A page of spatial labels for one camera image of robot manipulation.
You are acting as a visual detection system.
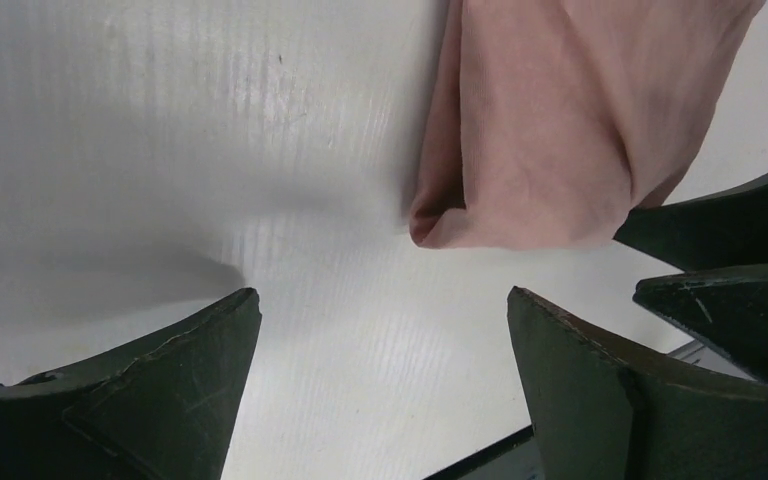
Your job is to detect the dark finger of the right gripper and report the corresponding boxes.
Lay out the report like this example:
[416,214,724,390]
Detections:
[614,173,768,271]
[633,264,768,383]

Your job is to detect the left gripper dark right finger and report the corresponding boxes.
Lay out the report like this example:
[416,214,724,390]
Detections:
[507,287,768,479]

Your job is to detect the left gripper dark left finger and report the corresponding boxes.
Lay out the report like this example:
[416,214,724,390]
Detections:
[0,288,262,479]

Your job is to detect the beige pink printed t-shirt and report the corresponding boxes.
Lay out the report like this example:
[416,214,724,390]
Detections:
[409,0,762,250]

